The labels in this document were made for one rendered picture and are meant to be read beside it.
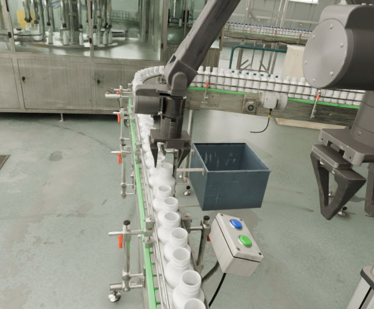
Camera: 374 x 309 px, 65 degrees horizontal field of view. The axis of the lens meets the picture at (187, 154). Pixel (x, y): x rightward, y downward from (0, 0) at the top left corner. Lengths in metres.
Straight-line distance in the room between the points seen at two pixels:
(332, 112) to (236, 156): 1.26
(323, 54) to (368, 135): 0.10
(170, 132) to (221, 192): 0.71
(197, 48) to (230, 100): 1.89
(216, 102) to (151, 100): 1.88
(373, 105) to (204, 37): 0.45
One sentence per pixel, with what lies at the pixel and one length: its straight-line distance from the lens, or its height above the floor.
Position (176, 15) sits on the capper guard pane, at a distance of 6.10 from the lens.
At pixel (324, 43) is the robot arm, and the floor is 1.58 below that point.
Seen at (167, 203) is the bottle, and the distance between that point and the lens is 0.76.
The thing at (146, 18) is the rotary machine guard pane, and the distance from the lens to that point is 4.13.
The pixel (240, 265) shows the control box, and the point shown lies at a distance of 0.74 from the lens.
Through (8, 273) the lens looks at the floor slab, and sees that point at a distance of 2.29.
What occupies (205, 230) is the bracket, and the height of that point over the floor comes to 1.08.
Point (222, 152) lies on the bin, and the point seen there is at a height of 0.89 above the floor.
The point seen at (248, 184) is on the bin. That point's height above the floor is 0.87.
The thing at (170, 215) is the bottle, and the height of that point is 1.15.
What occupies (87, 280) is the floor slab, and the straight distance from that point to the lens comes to 2.12.
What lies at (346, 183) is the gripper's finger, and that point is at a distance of 0.33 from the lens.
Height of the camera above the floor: 1.60
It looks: 27 degrees down
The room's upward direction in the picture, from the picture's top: 6 degrees clockwise
